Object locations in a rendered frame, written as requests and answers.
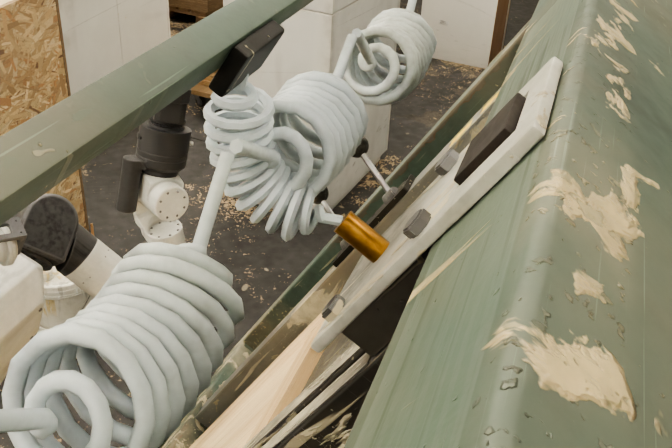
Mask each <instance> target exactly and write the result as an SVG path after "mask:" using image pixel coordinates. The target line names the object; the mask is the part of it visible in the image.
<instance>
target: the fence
mask: <svg viewBox="0 0 672 448"><path fill-rule="evenodd" d="M500 89H501V88H500ZM500 89H499V90H500ZM499 90H498V91H499ZM498 91H497V92H496V93H495V94H494V95H493V96H492V97H491V98H490V99H489V100H488V101H487V103H488V102H489V101H490V100H491V99H492V98H493V97H494V96H495V95H496V94H497V93H498ZM496 98H497V97H496ZM496 98H495V99H494V100H493V101H492V103H491V104H490V105H489V106H488V107H487V108H486V109H485V110H484V111H483V112H482V109H483V107H484V106H485V105H486V104H487V103H486V104H485V105H484V106H483V107H482V108H481V109H480V110H479V111H478V112H477V113H476V114H475V115H474V116H473V117H472V119H473V120H472V119H471V120H472V122H471V124H470V126H469V127H468V128H467V129H466V130H465V131H464V132H463V133H462V134H461V135H460V136H459V138H458V139H457V140H456V141H455V142H454V143H453V144H452V145H451V146H450V144H451V142H452V140H453V139H454V138H455V137H456V136H457V135H458V134H459V133H460V132H461V131H462V130H463V129H464V128H465V127H466V126H467V124H468V123H469V122H470V121H471V120H470V121H469V122H468V123H467V124H466V125H465V126H464V127H463V128H462V129H461V130H460V131H459V132H458V133H457V135H456V136H455V137H454V138H453V139H452V140H451V141H450V142H449V143H448V144H447V145H446V146H445V147H444V148H443V149H442V151H441V152H440V153H439V154H438V155H437V156H436V157H435V158H434V159H433V160H432V161H431V162H430V163H429V164H428V165H427V167H426V168H425V169H424V170H423V171H422V172H421V173H420V174H419V175H418V176H417V177H416V178H415V180H414V182H413V184H412V186H411V187H410V189H409V191H408V192H407V194H406V195H405V196H404V197H403V198H402V199H401V200H400V201H399V202H398V203H397V204H396V205H395V206H394V207H393V208H392V209H391V210H390V212H389V213H388V214H387V215H386V216H385V217H384V218H383V219H382V220H381V221H380V222H379V223H378V224H377V225H376V226H375V227H374V228H373V229H374V230H375V231H377V232H378V233H379V234H380V235H382V234H383V233H384V232H385V231H386V230H387V229H388V228H389V227H390V226H391V225H392V224H393V223H394V222H395V221H396V219H397V218H398V217H399V216H400V215H401V214H402V213H403V212H404V211H405V210H406V209H407V208H408V207H409V206H410V205H411V204H412V203H413V202H414V201H415V200H416V199H417V198H418V197H419V196H420V195H421V193H422V192H423V191H424V190H425V189H426V188H427V187H428V186H429V185H430V184H431V183H432V182H433V181H434V180H435V179H436V178H437V177H438V176H439V174H438V173H436V172H435V166H436V165H437V163H438V162H439V160H440V159H441V158H442V157H443V156H444V154H445V153H446V152H448V151H449V150H450V149H451V150H452V149H454V150H455V151H456V152H458V153H459V154H460V153H461V152H462V151H463V150H464V149H465V148H466V147H467V146H468V145H469V144H470V142H471V140H472V139H473V138H474V137H475V136H476V135H477V134H478V133H479V132H480V131H481V130H482V129H483V128H484V126H485V123H486V121H487V119H488V116H489V114H490V112H491V110H492V107H493V105H494V103H495V100H496ZM481 112H482V113H481ZM449 146H450V147H449ZM361 256H362V254H361V253H360V252H358V251H357V250H356V249H354V250H353V251H352V252H351V253H350V254H349V255H348V256H347V257H346V258H345V259H344V260H343V261H342V262H341V263H340V265H339V266H338V267H335V266H333V267H332V268H331V269H330V270H329V271H328V272H327V273H326V274H325V275H324V276H323V277H322V279H321V280H320V281H319V282H318V283H317V284H316V285H315V286H314V287H313V288H312V289H311V290H310V291H309V292H308V293H307V295H306V296H305V297H304V298H303V299H302V300H301V301H300V302H299V303H298V304H297V305H296V306H295V307H294V308H293V309H292V311H291V312H290V313H289V314H288V315H287V316H286V317H285V318H284V319H283V320H282V321H281V322H280V323H279V324H278V325H277V327H276V328H275V329H274V330H273V331H272V332H271V333H270V334H269V335H268V336H267V337H266V338H265V339H264V340H263V341H262V343H261V344H260V345H259V346H258V347H257V348H256V349H255V350H254V351H253V352H252V353H251V354H250V355H249V356H248V357H247V359H246V360H245V361H244V362H243V363H242V364H241V365H240V366H239V367H238V368H237V369H236V370H235V371H234V372H233V374H232V375H231V376H230V377H229V378H228V379H227V380H226V381H225V382H224V383H223V384H222V385H221V386H220V387H219V388H218V390H217V391H216V392H215V393H214V394H213V395H212V396H211V397H210V398H209V399H208V400H207V401H206V403H205V404H204V405H203V407H202V408H201V410H200V411H199V413H198V414H197V416H196V417H195V419H196V420H198V421H199V422H200V423H202V424H203V425H204V426H205V427H207V428H209V427H210V426H211V425H212V424H213V423H214V422H215V421H216V420H217V419H218V418H219V416H220V415H221V414H222V413H223V412H224V411H225V410H226V409H227V408H228V407H229V406H230V405H231V404H232V403H233V402H234V401H235V400H236V399H237V398H238V397H239V396H240V395H241V394H242V393H243V392H244V391H245V390H246V389H247V388H248V387H249V386H250V385H251V384H252V383H253V382H254V381H255V380H256V379H257V378H258V377H259V376H260V375H261V374H262V373H263V372H264V371H265V370H266V369H267V368H268V367H269V366H270V364H271V363H272V362H273V361H274V360H275V359H276V358H277V357H278V356H279V355H280V354H281V353H282V352H283V351H284V350H285V349H286V348H287V347H288V346H289V345H290V344H291V343H292V342H293V341H294V340H295V339H296V338H297V337H298V336H299V335H300V334H301V333H302V332H303V331H304V330H305V329H306V328H307V327H308V326H309V325H310V324H311V323H312V322H313V321H314V320H315V319H316V318H317V317H318V316H319V315H320V314H321V312H322V310H323V309H324V308H325V306H326V305H327V303H328V302H329V301H330V300H331V299H332V298H333V297H334V296H335V295H338V294H340V293H341V291H342V289H343V287H344V286H345V284H346V282H347V280H348V279H349V277H350V275H351V273H352V272H353V270H354V268H355V266H356V265H357V263H358V261H359V259H360V258H361Z"/></svg>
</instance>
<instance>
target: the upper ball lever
mask: <svg viewBox="0 0 672 448"><path fill-rule="evenodd" d="M368 149H369V143H368V140H367V139H366V138H365V137H364V136H363V137H362V140H361V144H360V145H359V146H358V147H357V148H356V152H355V154H354V155H353V156H352V157H354V158H360V157H361V158H362V159H363V161H364V162H365V164H366V165H367V167H368V168H369V170H370V171H371V172H372V174H373V175H374V177H375V178H376V180H377V181H378V183H379V184H380V185H381V187H382V188H383V190H384V191H385V194H384V195H383V197H382V200H383V202H384V203H385V204H387V203H388V202H389V201H390V200H391V199H392V198H393V197H394V195H395V194H396V192H397V191H398V188H397V187H391V188H390V187H389V186H388V184H387V183H386V182H385V180H384V179H383V177H382V176H381V174H380V173H379V171H378V170H377V169H376V167H375V166H374V164H373V163H372V161H371V160H370V159H369V157H368V156H367V154H366V153H367V152H368Z"/></svg>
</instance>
